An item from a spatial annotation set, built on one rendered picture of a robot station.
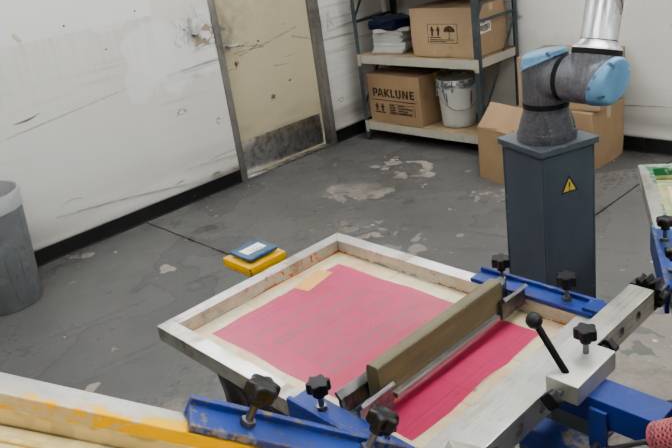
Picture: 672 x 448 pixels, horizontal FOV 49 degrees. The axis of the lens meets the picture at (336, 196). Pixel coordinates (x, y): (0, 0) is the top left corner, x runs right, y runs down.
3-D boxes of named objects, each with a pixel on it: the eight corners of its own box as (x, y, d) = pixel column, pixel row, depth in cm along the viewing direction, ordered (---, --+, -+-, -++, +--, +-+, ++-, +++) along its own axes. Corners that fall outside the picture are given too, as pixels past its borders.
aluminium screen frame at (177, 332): (160, 340, 171) (156, 325, 170) (339, 244, 207) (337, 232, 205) (420, 495, 115) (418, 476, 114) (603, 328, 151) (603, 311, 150)
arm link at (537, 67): (541, 92, 196) (539, 41, 192) (585, 97, 186) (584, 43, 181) (511, 103, 190) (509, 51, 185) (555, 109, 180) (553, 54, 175)
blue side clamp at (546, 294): (471, 300, 171) (469, 274, 168) (484, 291, 174) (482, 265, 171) (592, 341, 149) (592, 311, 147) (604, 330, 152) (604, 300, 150)
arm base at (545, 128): (551, 124, 201) (550, 89, 198) (590, 135, 188) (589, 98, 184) (505, 137, 196) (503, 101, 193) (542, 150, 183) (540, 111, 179)
